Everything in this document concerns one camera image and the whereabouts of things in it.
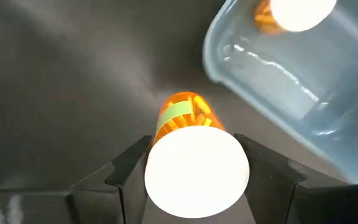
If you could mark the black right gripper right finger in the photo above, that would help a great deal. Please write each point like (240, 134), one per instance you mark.
(284, 199)

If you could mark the orange pill bottle green label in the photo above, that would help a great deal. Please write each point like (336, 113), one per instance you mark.
(194, 174)

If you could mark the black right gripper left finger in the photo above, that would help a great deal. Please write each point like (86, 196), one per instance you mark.
(98, 199)

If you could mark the blue plastic bin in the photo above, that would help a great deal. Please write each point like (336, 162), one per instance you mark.
(291, 77)

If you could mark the orange pill bottle white cap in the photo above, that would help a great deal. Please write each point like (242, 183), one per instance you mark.
(300, 15)

